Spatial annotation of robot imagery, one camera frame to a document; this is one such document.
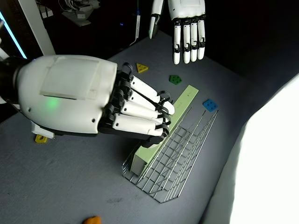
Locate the white cable with strip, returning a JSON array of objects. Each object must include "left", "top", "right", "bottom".
[{"left": 129, "top": 0, "right": 142, "bottom": 47}]

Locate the white background device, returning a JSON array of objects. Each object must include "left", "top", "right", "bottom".
[{"left": 58, "top": 0, "right": 101, "bottom": 28}]

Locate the blue square block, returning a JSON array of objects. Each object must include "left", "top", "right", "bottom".
[{"left": 202, "top": 98, "right": 218, "bottom": 113}]

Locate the small white background box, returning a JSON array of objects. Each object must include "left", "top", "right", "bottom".
[{"left": 38, "top": 1, "right": 54, "bottom": 19}]

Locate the orange toy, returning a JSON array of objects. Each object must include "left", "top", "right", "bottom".
[{"left": 83, "top": 216, "right": 102, "bottom": 224}]

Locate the cyan light strip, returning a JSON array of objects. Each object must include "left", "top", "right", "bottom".
[{"left": 0, "top": 10, "right": 28, "bottom": 59}]

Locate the white frame post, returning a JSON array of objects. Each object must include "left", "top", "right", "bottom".
[{"left": 18, "top": 0, "right": 56, "bottom": 56}]

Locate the yellow rectangular block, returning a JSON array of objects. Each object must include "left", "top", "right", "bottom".
[{"left": 35, "top": 134, "right": 49, "bottom": 144}]

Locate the green pentagon block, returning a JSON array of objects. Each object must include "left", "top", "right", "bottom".
[{"left": 169, "top": 74, "right": 183, "bottom": 86}]

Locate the grey table cloth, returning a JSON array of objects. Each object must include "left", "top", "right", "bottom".
[{"left": 0, "top": 30, "right": 299, "bottom": 224}]

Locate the yellow triangle block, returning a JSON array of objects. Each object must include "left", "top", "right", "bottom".
[{"left": 135, "top": 63, "right": 149, "bottom": 74}]

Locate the metal wire rack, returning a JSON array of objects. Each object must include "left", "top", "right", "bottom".
[{"left": 121, "top": 106, "right": 220, "bottom": 203}]

